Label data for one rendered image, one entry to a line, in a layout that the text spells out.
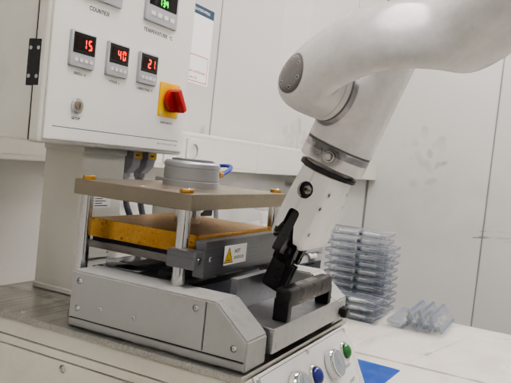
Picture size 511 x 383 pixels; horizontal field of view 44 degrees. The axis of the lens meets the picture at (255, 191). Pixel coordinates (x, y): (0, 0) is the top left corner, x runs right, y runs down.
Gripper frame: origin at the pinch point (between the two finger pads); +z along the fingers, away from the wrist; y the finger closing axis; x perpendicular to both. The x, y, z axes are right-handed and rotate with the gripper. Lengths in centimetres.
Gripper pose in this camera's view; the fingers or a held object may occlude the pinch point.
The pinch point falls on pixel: (279, 274)
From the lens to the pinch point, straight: 83.5
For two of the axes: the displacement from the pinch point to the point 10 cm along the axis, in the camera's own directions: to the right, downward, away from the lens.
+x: -8.0, -4.5, 4.0
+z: -4.0, 8.9, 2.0
